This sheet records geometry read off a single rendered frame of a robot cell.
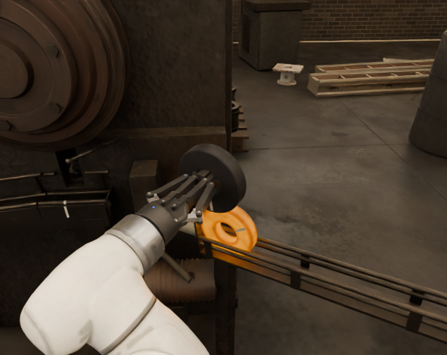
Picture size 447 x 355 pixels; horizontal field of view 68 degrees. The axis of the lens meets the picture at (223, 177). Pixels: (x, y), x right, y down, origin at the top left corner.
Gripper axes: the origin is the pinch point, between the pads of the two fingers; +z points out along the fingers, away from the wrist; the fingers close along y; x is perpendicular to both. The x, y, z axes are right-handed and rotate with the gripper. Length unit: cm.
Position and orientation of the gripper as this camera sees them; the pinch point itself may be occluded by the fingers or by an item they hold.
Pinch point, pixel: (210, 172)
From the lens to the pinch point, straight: 69.7
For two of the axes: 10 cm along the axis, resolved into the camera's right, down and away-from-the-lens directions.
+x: -0.3, -8.2, -5.8
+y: 8.6, 2.7, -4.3
